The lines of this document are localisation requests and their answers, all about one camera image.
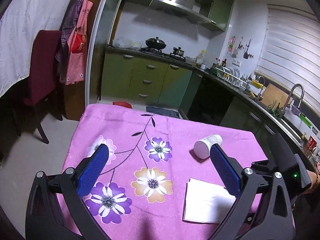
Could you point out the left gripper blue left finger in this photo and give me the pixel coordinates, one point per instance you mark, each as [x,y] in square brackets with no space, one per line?
[90,169]

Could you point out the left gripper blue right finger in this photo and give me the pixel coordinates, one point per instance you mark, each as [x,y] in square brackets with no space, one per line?
[228,169]

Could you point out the white pill bottle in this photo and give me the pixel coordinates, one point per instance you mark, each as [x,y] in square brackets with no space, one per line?
[202,147]

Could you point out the white paper napkin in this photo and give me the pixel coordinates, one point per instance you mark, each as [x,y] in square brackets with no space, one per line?
[206,202]

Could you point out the steel kitchen faucet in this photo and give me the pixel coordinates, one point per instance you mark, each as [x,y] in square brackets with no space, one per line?
[296,102]

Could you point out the person right hand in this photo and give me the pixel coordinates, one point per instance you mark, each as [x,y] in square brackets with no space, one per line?
[314,177]

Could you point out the red cup on counter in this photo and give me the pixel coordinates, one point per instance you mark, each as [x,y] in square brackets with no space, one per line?
[311,144]

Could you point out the stainless steel sink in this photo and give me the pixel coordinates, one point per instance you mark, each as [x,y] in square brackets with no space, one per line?
[290,124]

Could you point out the pink floral tablecloth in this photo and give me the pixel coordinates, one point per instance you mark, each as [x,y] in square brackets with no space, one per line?
[141,190]

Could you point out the wooden cutting board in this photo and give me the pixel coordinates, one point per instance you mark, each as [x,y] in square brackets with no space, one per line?
[273,96]

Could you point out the red lidded floor bucket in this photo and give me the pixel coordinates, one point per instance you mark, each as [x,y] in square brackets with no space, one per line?
[122,104]

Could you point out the blue floor mat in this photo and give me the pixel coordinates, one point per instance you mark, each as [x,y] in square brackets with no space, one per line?
[162,111]

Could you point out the dark red chair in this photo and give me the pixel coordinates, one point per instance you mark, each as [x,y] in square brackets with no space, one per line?
[42,79]

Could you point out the white dish rack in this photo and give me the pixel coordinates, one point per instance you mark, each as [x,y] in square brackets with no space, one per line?
[230,77]

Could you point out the white enamel mug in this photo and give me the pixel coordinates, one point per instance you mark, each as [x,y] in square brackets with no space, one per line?
[203,66]

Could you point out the white window blind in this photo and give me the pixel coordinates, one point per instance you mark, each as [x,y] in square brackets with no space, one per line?
[290,52]

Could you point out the red checkered apron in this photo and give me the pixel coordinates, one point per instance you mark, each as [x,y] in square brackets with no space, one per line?
[73,44]

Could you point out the cooking oil bottle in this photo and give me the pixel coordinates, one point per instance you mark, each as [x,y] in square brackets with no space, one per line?
[200,58]

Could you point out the small steel pot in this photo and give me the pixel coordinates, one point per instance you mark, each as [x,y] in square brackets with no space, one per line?
[178,51]

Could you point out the black wok with lid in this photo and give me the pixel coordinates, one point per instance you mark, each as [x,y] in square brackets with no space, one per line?
[155,43]

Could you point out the white hanging sheet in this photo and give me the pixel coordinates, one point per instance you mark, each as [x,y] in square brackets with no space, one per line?
[20,24]

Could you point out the steel range hood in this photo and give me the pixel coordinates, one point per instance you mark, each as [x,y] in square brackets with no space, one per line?
[182,9]

